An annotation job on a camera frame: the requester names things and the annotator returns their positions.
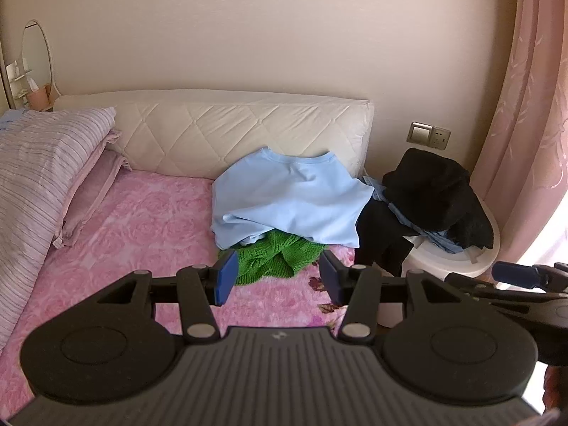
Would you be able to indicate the light blue sweater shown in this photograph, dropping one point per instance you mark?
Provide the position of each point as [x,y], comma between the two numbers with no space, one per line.
[288,199]

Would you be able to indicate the cream quilted headboard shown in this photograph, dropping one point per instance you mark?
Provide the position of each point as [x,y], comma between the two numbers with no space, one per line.
[222,128]

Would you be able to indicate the oval mirror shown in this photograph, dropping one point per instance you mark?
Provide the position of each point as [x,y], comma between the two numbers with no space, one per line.
[37,53]

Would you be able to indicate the pink floral blanket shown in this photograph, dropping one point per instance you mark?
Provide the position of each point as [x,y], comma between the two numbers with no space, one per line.
[142,230]

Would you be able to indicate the white round stool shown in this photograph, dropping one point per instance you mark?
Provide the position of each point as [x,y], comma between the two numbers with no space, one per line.
[448,264]

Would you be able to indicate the pink curtain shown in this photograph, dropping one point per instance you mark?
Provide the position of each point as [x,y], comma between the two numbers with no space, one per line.
[528,97]

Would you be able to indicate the gold wall switch socket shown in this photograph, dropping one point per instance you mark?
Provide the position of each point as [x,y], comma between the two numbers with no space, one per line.
[428,135]

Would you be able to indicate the green knitted sweater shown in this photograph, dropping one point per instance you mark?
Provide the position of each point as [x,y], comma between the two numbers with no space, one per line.
[270,257]

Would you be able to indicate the black fuzzy garment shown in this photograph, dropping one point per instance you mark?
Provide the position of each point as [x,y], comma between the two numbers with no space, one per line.
[437,191]

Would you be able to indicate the small white shelf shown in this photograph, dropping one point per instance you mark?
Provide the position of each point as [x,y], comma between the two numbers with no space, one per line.
[20,77]

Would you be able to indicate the pink pillow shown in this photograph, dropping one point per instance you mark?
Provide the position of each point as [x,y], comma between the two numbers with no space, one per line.
[108,140]
[91,195]

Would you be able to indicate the blue denim garment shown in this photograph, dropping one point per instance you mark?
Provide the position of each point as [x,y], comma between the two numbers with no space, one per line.
[437,237]

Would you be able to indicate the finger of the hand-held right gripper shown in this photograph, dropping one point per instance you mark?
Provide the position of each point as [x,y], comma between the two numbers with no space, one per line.
[514,275]
[475,286]

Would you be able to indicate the person's right forearm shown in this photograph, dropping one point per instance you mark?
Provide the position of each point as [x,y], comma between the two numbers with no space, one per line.
[554,386]

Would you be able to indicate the striped lilac quilt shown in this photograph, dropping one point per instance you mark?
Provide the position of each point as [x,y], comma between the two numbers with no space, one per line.
[35,173]

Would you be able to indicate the black pants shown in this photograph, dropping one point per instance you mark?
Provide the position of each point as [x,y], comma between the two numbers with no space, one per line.
[381,235]

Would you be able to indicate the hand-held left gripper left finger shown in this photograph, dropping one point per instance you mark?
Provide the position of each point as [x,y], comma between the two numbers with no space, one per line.
[224,277]

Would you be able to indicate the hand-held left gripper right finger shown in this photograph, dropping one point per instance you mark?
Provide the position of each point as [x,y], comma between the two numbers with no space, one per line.
[332,280]

